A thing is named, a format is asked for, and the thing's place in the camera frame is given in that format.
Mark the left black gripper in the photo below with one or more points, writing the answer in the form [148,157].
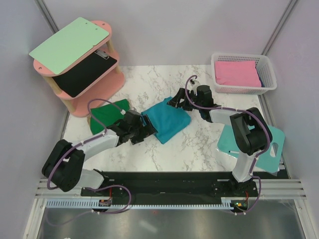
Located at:
[149,130]

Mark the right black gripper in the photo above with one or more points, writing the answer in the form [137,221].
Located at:
[175,101]

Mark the teal t shirt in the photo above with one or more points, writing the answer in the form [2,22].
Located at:
[167,120]

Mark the green t shirt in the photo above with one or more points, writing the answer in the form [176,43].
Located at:
[107,115]

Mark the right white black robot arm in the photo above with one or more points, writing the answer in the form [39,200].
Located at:
[250,131]

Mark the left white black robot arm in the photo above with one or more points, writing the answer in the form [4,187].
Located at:
[64,166]

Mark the pink folded t shirt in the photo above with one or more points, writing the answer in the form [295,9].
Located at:
[236,73]

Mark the blue folded cloth in basket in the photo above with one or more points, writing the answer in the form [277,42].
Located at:
[262,84]

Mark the white plastic basket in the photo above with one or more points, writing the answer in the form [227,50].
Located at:
[263,66]

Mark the black clipboard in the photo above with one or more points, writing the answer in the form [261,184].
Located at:
[82,75]

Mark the turquoise plastic board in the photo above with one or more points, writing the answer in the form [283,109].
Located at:
[268,161]

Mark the light green clipboard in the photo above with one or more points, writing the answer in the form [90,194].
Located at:
[69,45]

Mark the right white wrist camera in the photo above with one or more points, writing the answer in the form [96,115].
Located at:
[195,84]

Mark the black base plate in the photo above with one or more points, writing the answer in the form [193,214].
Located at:
[127,186]

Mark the white slotted cable duct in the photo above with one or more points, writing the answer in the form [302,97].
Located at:
[145,204]

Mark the aluminium rail frame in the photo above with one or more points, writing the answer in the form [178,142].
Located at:
[275,213]

